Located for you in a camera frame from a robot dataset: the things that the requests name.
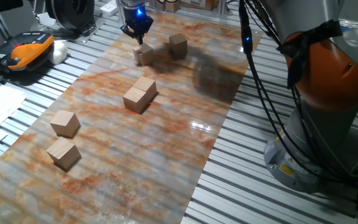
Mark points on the dark sleeved forearm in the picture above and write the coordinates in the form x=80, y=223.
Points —
x=2, y=4

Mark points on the aluminium frame beam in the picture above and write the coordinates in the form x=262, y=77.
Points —
x=222, y=6

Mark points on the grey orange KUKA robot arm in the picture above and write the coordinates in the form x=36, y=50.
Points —
x=322, y=93

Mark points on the white computer mouse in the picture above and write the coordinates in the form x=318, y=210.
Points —
x=57, y=52

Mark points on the aluminium upright post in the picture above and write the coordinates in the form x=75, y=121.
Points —
x=120, y=12

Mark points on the white power strip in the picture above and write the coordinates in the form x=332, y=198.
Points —
x=109, y=7

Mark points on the orange marble pattern mat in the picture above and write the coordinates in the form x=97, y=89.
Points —
x=120, y=155

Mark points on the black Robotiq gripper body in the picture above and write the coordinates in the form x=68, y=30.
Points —
x=138, y=18

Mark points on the wooden cube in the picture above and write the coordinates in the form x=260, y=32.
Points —
x=178, y=45
x=144, y=55
x=146, y=85
x=63, y=153
x=64, y=123
x=135, y=100

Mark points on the brown cardboard box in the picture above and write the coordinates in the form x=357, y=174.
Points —
x=199, y=3

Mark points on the black round spool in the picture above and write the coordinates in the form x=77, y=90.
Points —
x=70, y=12

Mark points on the orange black teach pendant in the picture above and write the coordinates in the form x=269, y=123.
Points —
x=23, y=51

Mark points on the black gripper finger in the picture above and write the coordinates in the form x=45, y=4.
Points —
x=140, y=39
x=126, y=30

